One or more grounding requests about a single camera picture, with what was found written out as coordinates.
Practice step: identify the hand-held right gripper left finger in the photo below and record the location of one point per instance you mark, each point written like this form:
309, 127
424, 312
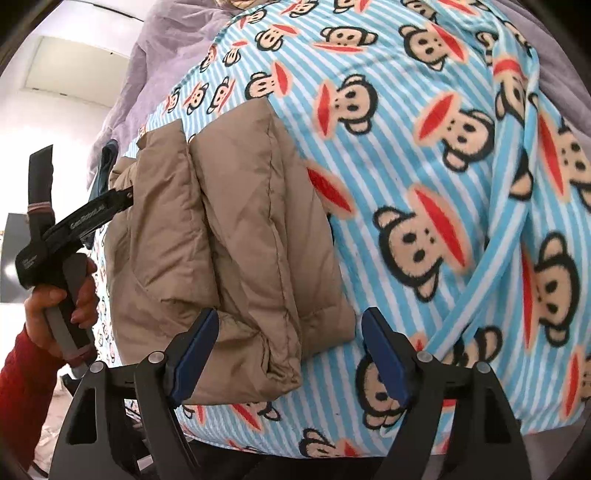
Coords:
198, 351

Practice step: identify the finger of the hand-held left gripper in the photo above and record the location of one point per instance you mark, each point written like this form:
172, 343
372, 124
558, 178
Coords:
92, 212

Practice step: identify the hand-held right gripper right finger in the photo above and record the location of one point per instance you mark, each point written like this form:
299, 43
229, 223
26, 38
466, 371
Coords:
383, 356

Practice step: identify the tan puffer jacket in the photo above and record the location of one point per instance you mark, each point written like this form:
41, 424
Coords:
231, 230

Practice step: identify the person's left forearm red sleeve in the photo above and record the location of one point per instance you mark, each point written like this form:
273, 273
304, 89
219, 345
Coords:
23, 397

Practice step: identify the white recessed ceiling panel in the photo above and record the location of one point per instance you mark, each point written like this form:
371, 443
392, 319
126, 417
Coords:
78, 64

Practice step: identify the purple bed sheet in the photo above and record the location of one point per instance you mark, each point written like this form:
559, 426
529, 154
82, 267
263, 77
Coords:
161, 46

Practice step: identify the blue striped monkey print blanket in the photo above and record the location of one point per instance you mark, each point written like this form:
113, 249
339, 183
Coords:
415, 138

